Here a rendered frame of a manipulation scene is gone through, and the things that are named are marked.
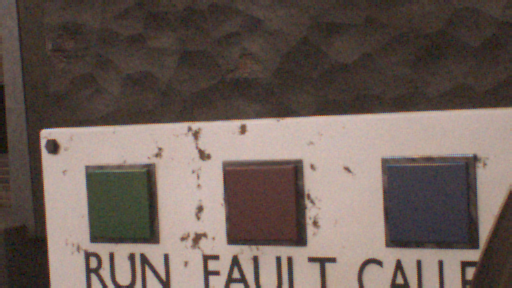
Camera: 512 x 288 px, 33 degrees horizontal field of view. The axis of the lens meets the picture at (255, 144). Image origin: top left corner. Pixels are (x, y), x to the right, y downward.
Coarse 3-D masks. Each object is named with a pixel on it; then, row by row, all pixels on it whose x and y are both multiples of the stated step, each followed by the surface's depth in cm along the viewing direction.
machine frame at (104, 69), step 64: (64, 0) 48; (128, 0) 46; (192, 0) 45; (256, 0) 43; (320, 0) 42; (384, 0) 41; (448, 0) 40; (64, 64) 48; (128, 64) 46; (192, 64) 45; (256, 64) 44; (320, 64) 42; (384, 64) 41; (448, 64) 40
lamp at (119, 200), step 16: (96, 176) 45; (112, 176) 44; (128, 176) 44; (144, 176) 44; (96, 192) 45; (112, 192) 44; (128, 192) 44; (144, 192) 44; (96, 208) 45; (112, 208) 45; (128, 208) 44; (144, 208) 44; (96, 224) 45; (112, 224) 45; (128, 224) 44; (144, 224) 44
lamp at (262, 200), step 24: (240, 168) 42; (264, 168) 41; (288, 168) 41; (240, 192) 42; (264, 192) 41; (288, 192) 41; (240, 216) 42; (264, 216) 41; (288, 216) 41; (288, 240) 41
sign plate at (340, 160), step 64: (64, 128) 47; (128, 128) 44; (192, 128) 43; (256, 128) 42; (320, 128) 40; (384, 128) 39; (448, 128) 38; (64, 192) 46; (192, 192) 43; (320, 192) 41; (384, 192) 39; (64, 256) 47; (128, 256) 45; (192, 256) 43; (256, 256) 42; (320, 256) 41; (384, 256) 40; (448, 256) 38
